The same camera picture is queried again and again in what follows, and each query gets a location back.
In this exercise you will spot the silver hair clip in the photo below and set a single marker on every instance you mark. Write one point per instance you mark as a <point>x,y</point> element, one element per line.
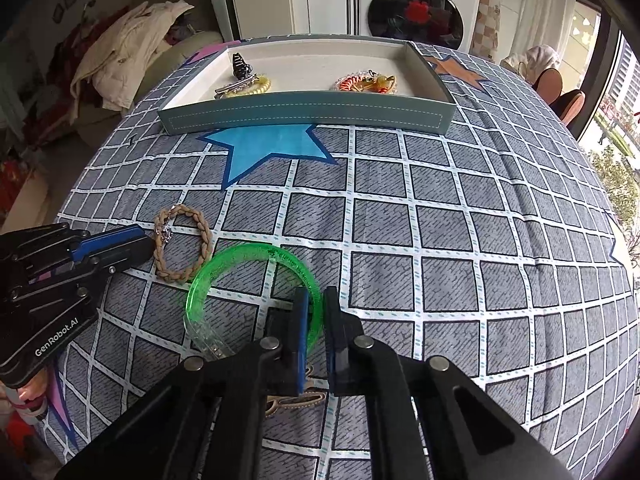
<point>235,87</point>

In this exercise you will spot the beige jacket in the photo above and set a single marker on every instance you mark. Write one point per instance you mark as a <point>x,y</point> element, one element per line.
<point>130,45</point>

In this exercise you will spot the white cloth on chair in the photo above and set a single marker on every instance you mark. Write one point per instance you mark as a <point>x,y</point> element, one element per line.
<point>535,62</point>

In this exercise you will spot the black hair claw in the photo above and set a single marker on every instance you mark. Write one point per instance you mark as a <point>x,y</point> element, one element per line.
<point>240,65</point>

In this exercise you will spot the grey checked star tablecloth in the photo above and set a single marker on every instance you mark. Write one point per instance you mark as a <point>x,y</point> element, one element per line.
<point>450,260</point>

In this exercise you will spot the beige hair clip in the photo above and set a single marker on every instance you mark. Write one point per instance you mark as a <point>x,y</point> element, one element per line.
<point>295,402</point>

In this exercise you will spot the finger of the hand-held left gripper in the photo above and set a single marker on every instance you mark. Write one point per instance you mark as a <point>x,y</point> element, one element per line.
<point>125,257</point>
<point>110,240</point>

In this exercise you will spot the green sofa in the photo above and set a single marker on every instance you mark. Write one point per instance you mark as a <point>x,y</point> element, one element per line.
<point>150,80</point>

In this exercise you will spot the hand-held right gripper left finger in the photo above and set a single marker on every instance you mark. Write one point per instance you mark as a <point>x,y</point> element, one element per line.
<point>301,345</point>

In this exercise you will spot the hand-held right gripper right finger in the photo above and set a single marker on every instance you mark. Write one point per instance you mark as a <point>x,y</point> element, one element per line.
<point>334,350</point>

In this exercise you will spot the red clothes pile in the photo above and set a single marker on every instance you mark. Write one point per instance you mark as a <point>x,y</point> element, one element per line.
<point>60,85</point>

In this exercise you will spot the brown chair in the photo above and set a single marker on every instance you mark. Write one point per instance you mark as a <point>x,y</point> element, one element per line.
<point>547,85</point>
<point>572,107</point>

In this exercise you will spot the green translucent bangle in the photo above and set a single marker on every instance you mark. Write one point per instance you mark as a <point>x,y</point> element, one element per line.
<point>200,285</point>

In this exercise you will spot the person's left hand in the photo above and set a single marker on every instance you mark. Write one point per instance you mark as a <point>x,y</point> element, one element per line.
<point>31,385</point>

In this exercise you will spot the white washing machine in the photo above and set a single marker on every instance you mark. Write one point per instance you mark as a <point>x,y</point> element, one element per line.
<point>425,5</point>

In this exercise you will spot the grey-blue tray box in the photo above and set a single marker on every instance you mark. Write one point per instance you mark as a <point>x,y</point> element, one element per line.
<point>310,115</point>

